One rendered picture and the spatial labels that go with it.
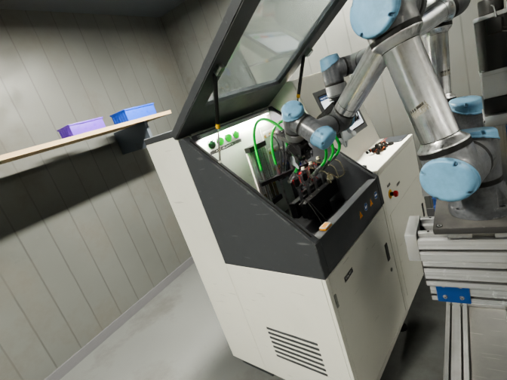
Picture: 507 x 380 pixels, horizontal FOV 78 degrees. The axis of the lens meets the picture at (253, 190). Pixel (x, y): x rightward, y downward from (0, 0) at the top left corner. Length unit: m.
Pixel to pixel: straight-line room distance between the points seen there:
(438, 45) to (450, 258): 0.86
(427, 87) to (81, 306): 2.90
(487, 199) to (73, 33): 3.30
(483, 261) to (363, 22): 0.71
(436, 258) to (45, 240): 2.66
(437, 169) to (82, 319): 2.87
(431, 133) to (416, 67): 0.15
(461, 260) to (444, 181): 0.32
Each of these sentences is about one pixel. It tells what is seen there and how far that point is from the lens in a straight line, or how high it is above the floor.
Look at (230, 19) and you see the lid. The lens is 1.11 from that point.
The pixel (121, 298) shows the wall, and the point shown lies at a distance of 3.30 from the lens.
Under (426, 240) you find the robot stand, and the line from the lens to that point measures 1.06.
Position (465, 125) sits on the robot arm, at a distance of 1.45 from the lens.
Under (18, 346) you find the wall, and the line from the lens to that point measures 3.01.
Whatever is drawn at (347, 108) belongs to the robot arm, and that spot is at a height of 1.40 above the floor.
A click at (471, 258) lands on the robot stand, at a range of 1.09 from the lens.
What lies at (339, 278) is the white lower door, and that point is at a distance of 1.38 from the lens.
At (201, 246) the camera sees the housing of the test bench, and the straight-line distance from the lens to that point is 1.73.
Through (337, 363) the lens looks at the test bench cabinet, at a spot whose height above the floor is 0.35.
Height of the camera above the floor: 1.51
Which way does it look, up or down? 15 degrees down
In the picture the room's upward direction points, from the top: 18 degrees counter-clockwise
